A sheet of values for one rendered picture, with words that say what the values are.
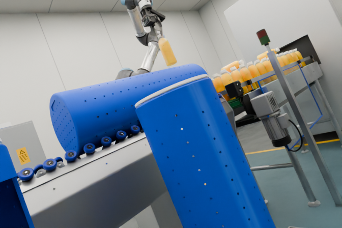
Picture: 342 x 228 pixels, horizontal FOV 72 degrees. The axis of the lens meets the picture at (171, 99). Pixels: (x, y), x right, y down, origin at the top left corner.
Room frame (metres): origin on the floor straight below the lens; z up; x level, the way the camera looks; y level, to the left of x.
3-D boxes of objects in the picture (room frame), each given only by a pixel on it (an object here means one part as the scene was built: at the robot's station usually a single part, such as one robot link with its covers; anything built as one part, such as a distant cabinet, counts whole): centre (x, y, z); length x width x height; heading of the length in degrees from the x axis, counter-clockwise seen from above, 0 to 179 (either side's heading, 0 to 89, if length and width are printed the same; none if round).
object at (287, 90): (1.61, -0.75, 0.55); 0.04 x 0.04 x 1.10; 42
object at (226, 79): (1.60, -0.40, 1.00); 0.07 x 0.07 x 0.19
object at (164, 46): (1.51, -0.10, 1.36); 0.07 x 0.07 x 0.19
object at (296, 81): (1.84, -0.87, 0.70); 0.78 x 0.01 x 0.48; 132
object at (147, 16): (1.49, -0.08, 1.61); 0.09 x 0.08 x 0.12; 132
